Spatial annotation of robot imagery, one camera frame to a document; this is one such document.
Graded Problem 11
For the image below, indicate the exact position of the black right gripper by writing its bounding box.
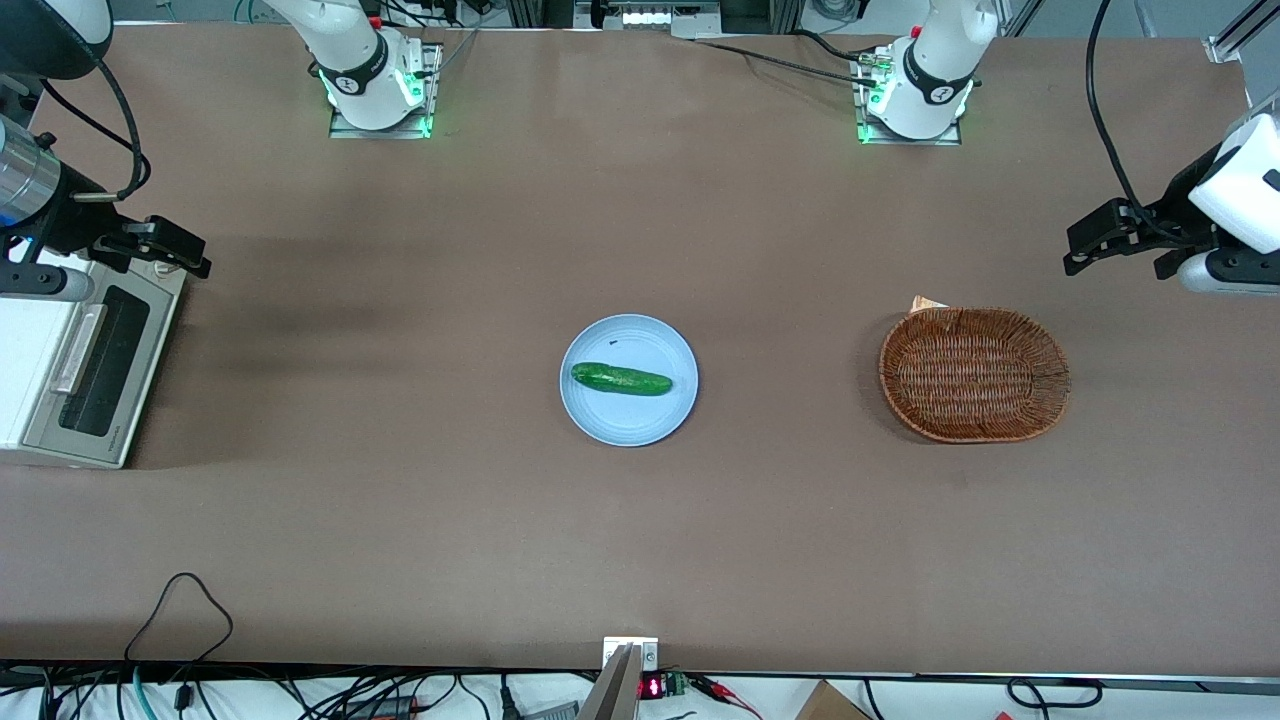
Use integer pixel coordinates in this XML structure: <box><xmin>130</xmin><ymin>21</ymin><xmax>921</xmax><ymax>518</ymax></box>
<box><xmin>35</xmin><ymin>168</ymin><xmax>213</xmax><ymax>280</ymax></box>

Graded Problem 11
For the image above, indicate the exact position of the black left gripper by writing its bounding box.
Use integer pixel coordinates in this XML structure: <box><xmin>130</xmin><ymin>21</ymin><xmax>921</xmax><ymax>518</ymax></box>
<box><xmin>1063</xmin><ymin>145</ymin><xmax>1227</xmax><ymax>280</ymax></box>

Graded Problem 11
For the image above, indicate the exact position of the white toaster oven body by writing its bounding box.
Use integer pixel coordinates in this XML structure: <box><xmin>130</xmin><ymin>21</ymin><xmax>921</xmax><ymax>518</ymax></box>
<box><xmin>0</xmin><ymin>256</ymin><xmax>188</xmax><ymax>459</ymax></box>

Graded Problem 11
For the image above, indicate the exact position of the brown oval wicker basket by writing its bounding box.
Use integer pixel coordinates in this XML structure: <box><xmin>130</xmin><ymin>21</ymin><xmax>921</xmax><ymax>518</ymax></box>
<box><xmin>879</xmin><ymin>306</ymin><xmax>1072</xmax><ymax>444</ymax></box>

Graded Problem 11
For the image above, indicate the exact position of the green cucumber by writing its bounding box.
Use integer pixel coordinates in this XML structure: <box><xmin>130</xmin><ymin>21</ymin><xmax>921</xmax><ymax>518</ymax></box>
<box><xmin>571</xmin><ymin>362</ymin><xmax>674</xmax><ymax>398</ymax></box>

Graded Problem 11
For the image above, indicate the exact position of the light blue round plate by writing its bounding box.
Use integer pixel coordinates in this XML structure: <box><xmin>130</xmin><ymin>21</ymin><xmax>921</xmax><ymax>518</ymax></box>
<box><xmin>559</xmin><ymin>314</ymin><xmax>699</xmax><ymax>447</ymax></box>

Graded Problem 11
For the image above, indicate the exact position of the brown cardboard box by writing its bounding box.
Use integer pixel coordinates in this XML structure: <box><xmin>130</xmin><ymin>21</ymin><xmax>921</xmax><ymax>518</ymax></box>
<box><xmin>795</xmin><ymin>680</ymin><xmax>874</xmax><ymax>720</ymax></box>

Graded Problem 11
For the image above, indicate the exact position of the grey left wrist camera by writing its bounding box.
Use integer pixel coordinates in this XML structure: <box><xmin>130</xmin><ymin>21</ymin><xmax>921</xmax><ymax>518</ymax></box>
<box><xmin>1177</xmin><ymin>250</ymin><xmax>1280</xmax><ymax>297</ymax></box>

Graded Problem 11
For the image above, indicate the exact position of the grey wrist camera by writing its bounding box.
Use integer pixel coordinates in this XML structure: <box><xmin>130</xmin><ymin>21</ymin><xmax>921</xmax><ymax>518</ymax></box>
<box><xmin>1177</xmin><ymin>250</ymin><xmax>1280</xmax><ymax>297</ymax></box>
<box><xmin>0</xmin><ymin>262</ymin><xmax>97</xmax><ymax>302</ymax></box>

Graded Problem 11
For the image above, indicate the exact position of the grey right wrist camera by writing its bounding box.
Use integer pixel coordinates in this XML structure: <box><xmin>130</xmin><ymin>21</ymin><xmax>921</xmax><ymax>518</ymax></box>
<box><xmin>0</xmin><ymin>262</ymin><xmax>97</xmax><ymax>302</ymax></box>

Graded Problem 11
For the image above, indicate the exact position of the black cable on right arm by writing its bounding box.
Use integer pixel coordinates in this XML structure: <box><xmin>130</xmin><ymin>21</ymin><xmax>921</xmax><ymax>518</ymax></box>
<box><xmin>38</xmin><ymin>55</ymin><xmax>152</xmax><ymax>203</ymax></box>

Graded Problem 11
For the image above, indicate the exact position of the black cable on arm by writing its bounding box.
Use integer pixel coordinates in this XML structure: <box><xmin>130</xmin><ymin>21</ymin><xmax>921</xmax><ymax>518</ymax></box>
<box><xmin>38</xmin><ymin>55</ymin><xmax>152</xmax><ymax>203</ymax></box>
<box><xmin>1085</xmin><ymin>0</ymin><xmax>1201</xmax><ymax>246</ymax></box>

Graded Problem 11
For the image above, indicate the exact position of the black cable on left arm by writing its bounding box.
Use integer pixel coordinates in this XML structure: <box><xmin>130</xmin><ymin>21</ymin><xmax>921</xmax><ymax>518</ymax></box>
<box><xmin>1085</xmin><ymin>0</ymin><xmax>1201</xmax><ymax>246</ymax></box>

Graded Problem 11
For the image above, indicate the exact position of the aluminium frame profile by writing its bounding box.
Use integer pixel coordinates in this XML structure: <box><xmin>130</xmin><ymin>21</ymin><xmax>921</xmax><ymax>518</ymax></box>
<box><xmin>1204</xmin><ymin>0</ymin><xmax>1280</xmax><ymax>67</ymax></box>

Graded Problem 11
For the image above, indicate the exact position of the metal base plate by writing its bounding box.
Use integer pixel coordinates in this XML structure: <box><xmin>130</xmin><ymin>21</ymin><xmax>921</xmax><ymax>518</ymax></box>
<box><xmin>328</xmin><ymin>42</ymin><xmax>445</xmax><ymax>141</ymax></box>
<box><xmin>852</xmin><ymin>50</ymin><xmax>967</xmax><ymax>148</ymax></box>

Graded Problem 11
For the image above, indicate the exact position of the thin black looped cable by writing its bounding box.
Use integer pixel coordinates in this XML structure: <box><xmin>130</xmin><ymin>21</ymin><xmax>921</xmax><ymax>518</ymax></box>
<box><xmin>124</xmin><ymin>572</ymin><xmax>235</xmax><ymax>663</ymax></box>

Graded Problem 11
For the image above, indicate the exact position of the black cable to arm base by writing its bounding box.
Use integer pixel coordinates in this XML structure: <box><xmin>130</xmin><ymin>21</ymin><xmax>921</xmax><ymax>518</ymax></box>
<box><xmin>690</xmin><ymin>30</ymin><xmax>887</xmax><ymax>89</ymax></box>

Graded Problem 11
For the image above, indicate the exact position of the black coiled cable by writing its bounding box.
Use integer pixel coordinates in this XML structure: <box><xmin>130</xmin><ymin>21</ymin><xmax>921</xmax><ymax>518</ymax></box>
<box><xmin>1004</xmin><ymin>677</ymin><xmax>1104</xmax><ymax>712</ymax></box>

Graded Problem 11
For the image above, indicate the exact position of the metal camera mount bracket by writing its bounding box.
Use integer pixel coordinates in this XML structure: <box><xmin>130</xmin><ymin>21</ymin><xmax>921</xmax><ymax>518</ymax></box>
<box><xmin>580</xmin><ymin>637</ymin><xmax>661</xmax><ymax>720</ymax></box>

